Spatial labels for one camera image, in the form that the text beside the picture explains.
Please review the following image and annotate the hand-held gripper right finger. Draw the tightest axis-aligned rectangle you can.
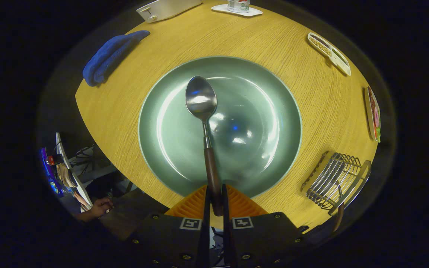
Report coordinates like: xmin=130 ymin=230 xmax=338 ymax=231
xmin=222 ymin=184 xmax=310 ymax=268

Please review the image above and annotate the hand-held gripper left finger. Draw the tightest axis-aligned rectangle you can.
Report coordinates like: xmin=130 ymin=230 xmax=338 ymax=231
xmin=129 ymin=185 xmax=211 ymax=268

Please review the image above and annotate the fork with wooden handle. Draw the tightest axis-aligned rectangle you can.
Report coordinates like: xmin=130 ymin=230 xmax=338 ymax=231
xmin=332 ymin=203 xmax=345 ymax=233

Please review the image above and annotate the spoon with wooden handle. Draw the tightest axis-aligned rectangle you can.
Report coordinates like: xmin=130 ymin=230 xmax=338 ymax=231
xmin=185 ymin=76 xmax=224 ymax=217

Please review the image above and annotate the white printed board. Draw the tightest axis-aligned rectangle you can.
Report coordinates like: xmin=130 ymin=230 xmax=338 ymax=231
xmin=55 ymin=132 xmax=93 ymax=213

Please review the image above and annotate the light green plate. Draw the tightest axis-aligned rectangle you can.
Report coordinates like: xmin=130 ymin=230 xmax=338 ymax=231
xmin=138 ymin=56 xmax=303 ymax=198

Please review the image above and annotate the plate of food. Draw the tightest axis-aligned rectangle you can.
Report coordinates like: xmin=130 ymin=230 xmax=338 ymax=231
xmin=364 ymin=86 xmax=381 ymax=143

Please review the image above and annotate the blue folded cloth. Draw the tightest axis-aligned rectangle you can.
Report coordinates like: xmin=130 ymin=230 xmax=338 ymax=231
xmin=82 ymin=30 xmax=151 ymax=87

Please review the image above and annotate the white divided dish with beans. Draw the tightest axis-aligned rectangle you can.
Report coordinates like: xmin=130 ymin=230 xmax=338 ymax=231
xmin=307 ymin=32 xmax=352 ymax=76

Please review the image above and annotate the white coaster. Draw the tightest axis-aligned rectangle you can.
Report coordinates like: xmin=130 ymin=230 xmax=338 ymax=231
xmin=211 ymin=4 xmax=263 ymax=17

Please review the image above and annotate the white toaster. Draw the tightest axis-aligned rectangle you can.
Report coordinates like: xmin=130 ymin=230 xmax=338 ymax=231
xmin=136 ymin=0 xmax=204 ymax=23

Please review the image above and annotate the drink can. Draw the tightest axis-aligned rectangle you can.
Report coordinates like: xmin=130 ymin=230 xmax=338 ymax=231
xmin=227 ymin=0 xmax=251 ymax=13

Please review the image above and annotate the metal wire basket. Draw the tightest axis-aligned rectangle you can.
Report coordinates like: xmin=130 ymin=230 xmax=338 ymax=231
xmin=300 ymin=151 xmax=372 ymax=216

